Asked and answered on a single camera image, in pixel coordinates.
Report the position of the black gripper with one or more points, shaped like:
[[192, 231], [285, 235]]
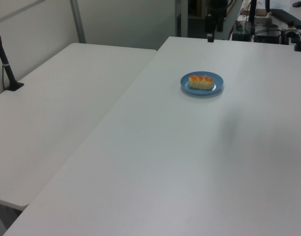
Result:
[[217, 7]]

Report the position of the bread with orange topping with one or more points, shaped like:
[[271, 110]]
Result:
[[201, 82]]

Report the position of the blue round plate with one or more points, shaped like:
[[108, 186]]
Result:
[[218, 82]]

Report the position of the small black device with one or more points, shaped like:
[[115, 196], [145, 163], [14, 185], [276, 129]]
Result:
[[241, 36]]

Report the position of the thin black upright pole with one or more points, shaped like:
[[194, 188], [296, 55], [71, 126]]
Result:
[[252, 11]]

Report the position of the brown cardboard box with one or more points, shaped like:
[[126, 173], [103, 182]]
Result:
[[263, 17]]

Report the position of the black electronics box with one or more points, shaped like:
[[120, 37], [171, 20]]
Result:
[[267, 37]]

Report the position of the black keyboard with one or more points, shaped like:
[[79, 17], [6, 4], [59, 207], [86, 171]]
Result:
[[287, 16]]

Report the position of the black computer mouse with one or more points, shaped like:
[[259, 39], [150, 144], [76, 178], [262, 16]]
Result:
[[298, 4]]

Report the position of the white side table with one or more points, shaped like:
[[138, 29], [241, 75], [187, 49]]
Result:
[[54, 103]]

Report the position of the grey metal partition post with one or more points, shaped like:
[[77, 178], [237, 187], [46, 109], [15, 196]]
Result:
[[78, 22]]

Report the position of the black camera pole with base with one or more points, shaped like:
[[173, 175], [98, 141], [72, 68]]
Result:
[[5, 61]]

